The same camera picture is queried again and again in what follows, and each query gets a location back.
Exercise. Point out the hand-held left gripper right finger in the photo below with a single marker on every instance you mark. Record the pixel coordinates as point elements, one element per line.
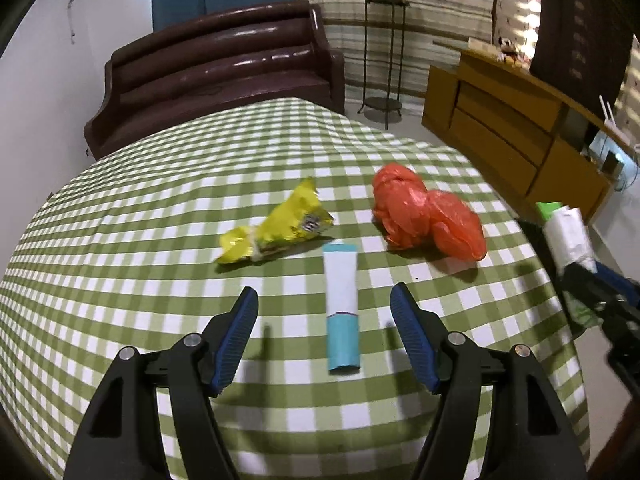
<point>412,335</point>

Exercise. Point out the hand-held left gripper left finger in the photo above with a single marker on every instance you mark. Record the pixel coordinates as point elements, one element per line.
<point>235,340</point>

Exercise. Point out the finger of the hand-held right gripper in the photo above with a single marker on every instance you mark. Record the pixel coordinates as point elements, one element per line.
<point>590,290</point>
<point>620,282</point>

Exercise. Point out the white green snack wrapper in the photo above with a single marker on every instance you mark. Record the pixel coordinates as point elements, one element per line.
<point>565,235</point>

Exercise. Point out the white teal tube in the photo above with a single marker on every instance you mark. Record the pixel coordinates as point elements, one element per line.
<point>340,290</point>

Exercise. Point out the orange plastic bag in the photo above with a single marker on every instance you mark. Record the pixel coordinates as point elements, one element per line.
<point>415,205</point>

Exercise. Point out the yellow snack wrapper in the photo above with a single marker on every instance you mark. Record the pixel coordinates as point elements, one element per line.
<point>290,215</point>

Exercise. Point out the small brown box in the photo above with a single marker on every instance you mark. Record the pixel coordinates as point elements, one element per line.
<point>612,164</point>

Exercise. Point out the white router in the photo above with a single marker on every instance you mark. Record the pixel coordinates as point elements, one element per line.
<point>612,127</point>

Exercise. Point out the green checkered tablecloth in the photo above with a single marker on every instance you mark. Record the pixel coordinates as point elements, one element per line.
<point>150,185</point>

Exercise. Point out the wooden cabinet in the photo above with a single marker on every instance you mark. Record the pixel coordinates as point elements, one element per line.
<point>500,110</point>

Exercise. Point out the black metal plant stand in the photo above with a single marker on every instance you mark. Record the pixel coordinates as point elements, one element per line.
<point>385,105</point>

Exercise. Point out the mouse plush toy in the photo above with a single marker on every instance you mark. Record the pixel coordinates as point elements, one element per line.
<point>509,50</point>

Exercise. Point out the flat white box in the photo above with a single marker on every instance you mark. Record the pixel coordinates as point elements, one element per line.
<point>482,47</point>

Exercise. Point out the maroon leather sofa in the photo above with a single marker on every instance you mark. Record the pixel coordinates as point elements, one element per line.
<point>225,60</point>

